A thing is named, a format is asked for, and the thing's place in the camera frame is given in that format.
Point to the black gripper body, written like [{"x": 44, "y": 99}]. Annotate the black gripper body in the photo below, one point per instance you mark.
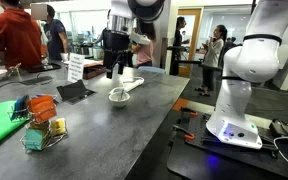
[{"x": 115, "y": 46}]

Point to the white ceramic bowl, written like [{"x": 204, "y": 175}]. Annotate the white ceramic bowl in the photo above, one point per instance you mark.
[{"x": 118, "y": 99}]

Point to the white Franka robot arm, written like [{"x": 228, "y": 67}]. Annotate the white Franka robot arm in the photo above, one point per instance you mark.
[{"x": 250, "y": 63}]

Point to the blue utensil in bowl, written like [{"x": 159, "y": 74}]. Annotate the blue utensil in bowl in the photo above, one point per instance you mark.
[{"x": 122, "y": 94}]

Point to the brown wooden box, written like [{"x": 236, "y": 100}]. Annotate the brown wooden box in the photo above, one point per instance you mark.
[{"x": 94, "y": 71}]

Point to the white flat object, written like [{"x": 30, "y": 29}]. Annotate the white flat object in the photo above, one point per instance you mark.
[{"x": 130, "y": 82}]

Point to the light blue chair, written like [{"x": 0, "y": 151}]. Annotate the light blue chair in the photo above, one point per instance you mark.
[{"x": 152, "y": 69}]

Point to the white printed paper sign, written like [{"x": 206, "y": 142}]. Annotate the white printed paper sign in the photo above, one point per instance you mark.
[{"x": 75, "y": 67}]

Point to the white paper cup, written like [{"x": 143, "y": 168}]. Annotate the white paper cup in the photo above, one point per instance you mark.
[{"x": 64, "y": 57}]

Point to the person in navy t-shirt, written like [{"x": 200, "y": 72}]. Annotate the person in navy t-shirt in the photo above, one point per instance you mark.
[{"x": 55, "y": 36}]

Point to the woman in black clothes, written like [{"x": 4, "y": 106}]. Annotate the woman in black clothes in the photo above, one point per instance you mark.
[{"x": 178, "y": 36}]

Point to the yellow sponge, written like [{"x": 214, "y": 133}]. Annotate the yellow sponge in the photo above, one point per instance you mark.
[{"x": 58, "y": 126}]

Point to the orange sponge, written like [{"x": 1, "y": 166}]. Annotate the orange sponge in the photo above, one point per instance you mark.
[{"x": 42, "y": 108}]

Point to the woman in grey jacket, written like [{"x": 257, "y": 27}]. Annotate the woman in grey jacket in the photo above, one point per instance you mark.
[{"x": 212, "y": 56}]

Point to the clear glass cup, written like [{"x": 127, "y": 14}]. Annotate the clear glass cup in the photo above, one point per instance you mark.
[{"x": 14, "y": 71}]

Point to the blue scrubber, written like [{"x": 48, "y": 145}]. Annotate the blue scrubber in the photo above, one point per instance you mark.
[{"x": 19, "y": 107}]

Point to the teal sponge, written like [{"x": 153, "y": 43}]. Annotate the teal sponge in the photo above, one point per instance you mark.
[{"x": 34, "y": 139}]

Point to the person in red hoodie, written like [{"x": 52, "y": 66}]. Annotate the person in red hoodie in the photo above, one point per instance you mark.
[{"x": 15, "y": 36}]

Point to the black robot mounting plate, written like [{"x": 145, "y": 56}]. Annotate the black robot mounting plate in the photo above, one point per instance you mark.
[{"x": 197, "y": 160}]

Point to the black power box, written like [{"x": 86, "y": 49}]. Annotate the black power box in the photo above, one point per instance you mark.
[{"x": 282, "y": 128}]

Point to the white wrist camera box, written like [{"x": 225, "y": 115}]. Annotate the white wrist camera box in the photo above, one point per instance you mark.
[{"x": 139, "y": 39}]

